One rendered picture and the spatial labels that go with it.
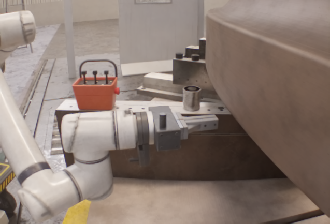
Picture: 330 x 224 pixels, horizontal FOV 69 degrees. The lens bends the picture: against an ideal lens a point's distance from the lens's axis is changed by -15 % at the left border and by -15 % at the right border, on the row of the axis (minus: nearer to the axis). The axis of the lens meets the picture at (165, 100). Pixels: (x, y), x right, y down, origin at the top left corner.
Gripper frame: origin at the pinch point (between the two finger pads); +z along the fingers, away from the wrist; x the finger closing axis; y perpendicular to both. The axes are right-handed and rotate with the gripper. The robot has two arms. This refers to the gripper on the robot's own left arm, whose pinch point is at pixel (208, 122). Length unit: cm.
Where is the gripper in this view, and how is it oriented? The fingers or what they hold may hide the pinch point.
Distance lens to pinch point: 66.4
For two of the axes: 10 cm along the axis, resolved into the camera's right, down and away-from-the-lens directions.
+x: -1.8, -3.6, 9.1
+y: 0.0, -9.3, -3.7
